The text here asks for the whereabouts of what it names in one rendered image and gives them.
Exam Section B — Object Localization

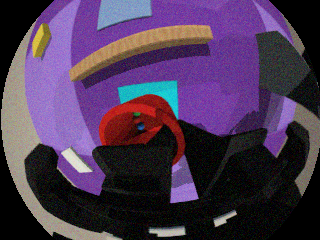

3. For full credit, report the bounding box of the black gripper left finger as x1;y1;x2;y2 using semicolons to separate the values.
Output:
92;123;173;201

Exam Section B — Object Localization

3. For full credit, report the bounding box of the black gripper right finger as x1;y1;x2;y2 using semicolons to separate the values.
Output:
177;120;268;199

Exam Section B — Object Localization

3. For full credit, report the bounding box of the yellow block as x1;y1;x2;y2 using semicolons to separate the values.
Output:
32;23;52;57

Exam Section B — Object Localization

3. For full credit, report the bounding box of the tan wooden bar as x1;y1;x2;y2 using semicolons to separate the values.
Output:
68;24;213;83

